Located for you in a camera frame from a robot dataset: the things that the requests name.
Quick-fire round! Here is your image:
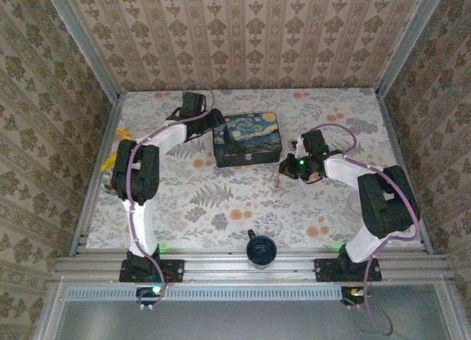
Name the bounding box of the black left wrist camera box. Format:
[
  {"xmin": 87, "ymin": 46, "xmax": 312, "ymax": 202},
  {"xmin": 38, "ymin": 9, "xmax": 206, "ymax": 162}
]
[{"xmin": 182, "ymin": 91, "xmax": 207, "ymax": 115}]

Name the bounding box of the floral fern print tablecloth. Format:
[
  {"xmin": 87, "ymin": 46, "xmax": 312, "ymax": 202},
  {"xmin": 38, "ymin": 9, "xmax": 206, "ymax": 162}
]
[{"xmin": 86, "ymin": 88, "xmax": 424, "ymax": 251}]

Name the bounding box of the yellow banana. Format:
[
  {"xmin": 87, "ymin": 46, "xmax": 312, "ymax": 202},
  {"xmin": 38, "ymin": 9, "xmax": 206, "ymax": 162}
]
[{"xmin": 101, "ymin": 127, "xmax": 132, "ymax": 171}]

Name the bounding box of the aluminium corner frame post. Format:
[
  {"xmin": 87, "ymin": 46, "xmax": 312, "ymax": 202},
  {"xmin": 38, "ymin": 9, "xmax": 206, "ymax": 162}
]
[
  {"xmin": 42, "ymin": 0, "xmax": 121, "ymax": 102},
  {"xmin": 374, "ymin": 0, "xmax": 449, "ymax": 100}
]

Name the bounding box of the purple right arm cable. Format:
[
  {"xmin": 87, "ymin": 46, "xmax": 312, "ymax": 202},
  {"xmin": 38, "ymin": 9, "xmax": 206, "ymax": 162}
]
[{"xmin": 311, "ymin": 123, "xmax": 422, "ymax": 336}]

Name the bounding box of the aluminium front mounting rail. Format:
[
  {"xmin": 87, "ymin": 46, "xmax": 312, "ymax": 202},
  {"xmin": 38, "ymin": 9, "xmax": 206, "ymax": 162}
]
[{"xmin": 53, "ymin": 248, "xmax": 452, "ymax": 283}]

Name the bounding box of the grey slotted cable duct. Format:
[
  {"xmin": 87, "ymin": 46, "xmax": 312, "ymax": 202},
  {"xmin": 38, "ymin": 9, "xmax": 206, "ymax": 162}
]
[{"xmin": 67, "ymin": 285, "xmax": 343, "ymax": 302}]

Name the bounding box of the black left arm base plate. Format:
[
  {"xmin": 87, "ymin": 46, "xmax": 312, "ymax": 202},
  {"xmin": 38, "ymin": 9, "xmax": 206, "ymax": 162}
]
[{"xmin": 119, "ymin": 258, "xmax": 185, "ymax": 283}]

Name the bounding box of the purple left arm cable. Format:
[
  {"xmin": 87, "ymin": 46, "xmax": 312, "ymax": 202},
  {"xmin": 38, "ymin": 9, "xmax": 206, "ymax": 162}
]
[{"xmin": 124, "ymin": 88, "xmax": 216, "ymax": 311}]

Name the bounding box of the aluminium table side rail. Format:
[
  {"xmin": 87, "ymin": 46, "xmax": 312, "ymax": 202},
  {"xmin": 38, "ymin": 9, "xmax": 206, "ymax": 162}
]
[
  {"xmin": 68, "ymin": 95, "xmax": 125, "ymax": 256},
  {"xmin": 374, "ymin": 91, "xmax": 435, "ymax": 255}
]

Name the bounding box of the black cup with handle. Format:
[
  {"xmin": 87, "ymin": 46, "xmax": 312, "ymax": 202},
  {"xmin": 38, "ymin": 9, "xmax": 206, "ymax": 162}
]
[{"xmin": 245, "ymin": 228, "xmax": 278, "ymax": 270}]

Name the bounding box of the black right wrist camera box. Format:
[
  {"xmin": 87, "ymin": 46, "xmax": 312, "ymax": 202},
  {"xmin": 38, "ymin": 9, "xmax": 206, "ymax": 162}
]
[{"xmin": 302, "ymin": 130, "xmax": 330, "ymax": 153}]

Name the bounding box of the grey metal sheet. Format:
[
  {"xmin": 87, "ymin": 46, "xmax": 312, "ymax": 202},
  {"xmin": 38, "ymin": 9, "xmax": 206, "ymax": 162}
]
[{"xmin": 54, "ymin": 283, "xmax": 456, "ymax": 340}]

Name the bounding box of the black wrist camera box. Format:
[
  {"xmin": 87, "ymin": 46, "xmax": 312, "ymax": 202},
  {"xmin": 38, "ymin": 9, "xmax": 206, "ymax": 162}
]
[
  {"xmin": 182, "ymin": 91, "xmax": 207, "ymax": 115},
  {"xmin": 302, "ymin": 130, "xmax": 330, "ymax": 153}
]

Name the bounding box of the starry night print tin box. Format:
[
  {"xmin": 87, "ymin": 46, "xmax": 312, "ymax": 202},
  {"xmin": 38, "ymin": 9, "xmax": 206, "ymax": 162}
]
[{"xmin": 212, "ymin": 111, "xmax": 283, "ymax": 169}]

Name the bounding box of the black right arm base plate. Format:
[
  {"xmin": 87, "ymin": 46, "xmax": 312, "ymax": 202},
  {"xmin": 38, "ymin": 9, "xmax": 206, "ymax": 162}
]
[{"xmin": 314, "ymin": 257, "xmax": 383, "ymax": 283}]

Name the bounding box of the small black controller board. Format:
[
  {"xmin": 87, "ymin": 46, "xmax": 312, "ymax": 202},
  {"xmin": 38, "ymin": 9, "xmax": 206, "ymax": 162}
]
[
  {"xmin": 135, "ymin": 285, "xmax": 165, "ymax": 311},
  {"xmin": 340, "ymin": 285, "xmax": 369, "ymax": 310}
]

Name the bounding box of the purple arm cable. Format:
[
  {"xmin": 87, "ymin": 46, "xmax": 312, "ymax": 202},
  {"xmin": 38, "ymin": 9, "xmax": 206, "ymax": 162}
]
[
  {"xmin": 124, "ymin": 88, "xmax": 216, "ymax": 311},
  {"xmin": 311, "ymin": 123, "xmax": 422, "ymax": 336}
]

